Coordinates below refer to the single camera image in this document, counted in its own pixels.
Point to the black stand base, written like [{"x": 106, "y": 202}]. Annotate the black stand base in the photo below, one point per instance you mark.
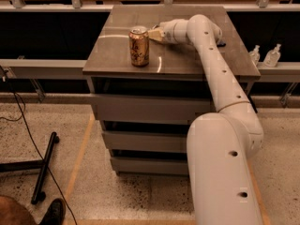
[{"x": 41, "y": 164}]

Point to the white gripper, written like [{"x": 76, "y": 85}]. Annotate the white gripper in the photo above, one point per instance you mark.
[{"x": 168, "y": 32}]

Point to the grey metal rail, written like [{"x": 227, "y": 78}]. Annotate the grey metal rail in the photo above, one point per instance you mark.
[{"x": 44, "y": 69}]

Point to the clear sanitizer bottle left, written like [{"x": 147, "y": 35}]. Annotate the clear sanitizer bottle left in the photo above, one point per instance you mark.
[{"x": 255, "y": 55}]

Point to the brown trouser leg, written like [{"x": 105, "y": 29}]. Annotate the brown trouser leg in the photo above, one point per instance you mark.
[{"x": 13, "y": 213}]

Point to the gold soda can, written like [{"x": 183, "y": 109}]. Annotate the gold soda can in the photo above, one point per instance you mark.
[{"x": 139, "y": 46}]

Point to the grey drawer cabinet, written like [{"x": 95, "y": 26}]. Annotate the grey drawer cabinet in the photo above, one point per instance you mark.
[{"x": 145, "y": 112}]

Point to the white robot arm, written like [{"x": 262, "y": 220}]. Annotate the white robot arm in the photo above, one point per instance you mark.
[{"x": 219, "y": 143}]

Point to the clear sanitizer bottle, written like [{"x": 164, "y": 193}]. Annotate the clear sanitizer bottle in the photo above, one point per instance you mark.
[
  {"x": 255, "y": 55},
  {"x": 272, "y": 57}
]

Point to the clear sanitizer bottle right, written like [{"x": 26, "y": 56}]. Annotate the clear sanitizer bottle right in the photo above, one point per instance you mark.
[{"x": 272, "y": 57}]

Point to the black shoe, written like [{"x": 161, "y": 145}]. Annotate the black shoe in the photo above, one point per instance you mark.
[{"x": 55, "y": 214}]

